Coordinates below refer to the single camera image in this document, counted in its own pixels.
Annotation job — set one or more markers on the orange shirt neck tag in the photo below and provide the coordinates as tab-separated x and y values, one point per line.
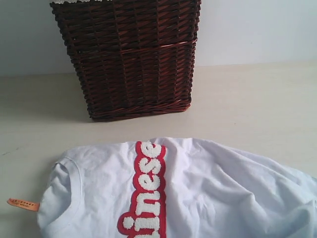
27	205

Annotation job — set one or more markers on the white shirt with red trim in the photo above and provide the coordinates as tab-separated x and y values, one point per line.
175	188

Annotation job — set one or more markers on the dark brown wicker basket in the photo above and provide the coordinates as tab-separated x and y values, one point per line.
133	58

